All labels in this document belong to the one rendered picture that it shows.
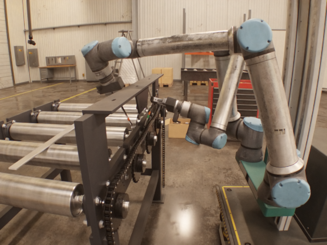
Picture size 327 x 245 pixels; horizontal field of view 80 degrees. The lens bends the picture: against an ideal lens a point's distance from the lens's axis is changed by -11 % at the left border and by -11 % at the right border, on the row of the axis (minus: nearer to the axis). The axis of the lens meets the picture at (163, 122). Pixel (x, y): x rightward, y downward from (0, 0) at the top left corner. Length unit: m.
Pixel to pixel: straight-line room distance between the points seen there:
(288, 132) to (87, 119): 0.68
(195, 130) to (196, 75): 4.99
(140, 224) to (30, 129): 0.89
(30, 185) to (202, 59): 10.68
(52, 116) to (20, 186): 0.98
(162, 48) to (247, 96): 2.41
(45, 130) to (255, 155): 1.35
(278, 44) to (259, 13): 6.41
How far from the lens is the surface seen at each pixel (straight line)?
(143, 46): 1.05
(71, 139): 1.36
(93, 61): 1.04
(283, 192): 0.94
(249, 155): 1.55
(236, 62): 1.24
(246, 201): 1.71
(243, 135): 1.53
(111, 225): 0.68
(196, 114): 1.24
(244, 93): 3.28
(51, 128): 1.43
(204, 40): 0.97
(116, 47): 0.96
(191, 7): 11.37
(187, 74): 6.15
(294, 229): 1.59
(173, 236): 1.82
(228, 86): 1.20
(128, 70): 9.34
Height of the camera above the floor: 1.31
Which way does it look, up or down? 17 degrees down
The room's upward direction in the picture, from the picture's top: straight up
